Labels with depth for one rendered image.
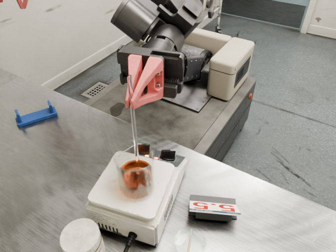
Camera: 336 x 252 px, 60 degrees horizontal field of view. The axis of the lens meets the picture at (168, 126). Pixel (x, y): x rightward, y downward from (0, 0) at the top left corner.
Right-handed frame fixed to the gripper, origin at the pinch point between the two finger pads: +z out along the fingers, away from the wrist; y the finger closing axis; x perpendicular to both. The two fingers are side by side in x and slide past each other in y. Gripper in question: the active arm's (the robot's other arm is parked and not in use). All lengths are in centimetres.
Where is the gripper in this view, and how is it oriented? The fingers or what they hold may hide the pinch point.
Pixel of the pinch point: (131, 101)
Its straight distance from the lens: 39.5
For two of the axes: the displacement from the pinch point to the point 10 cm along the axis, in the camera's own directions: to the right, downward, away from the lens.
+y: 9.7, 1.8, -1.9
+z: -2.6, 6.4, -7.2
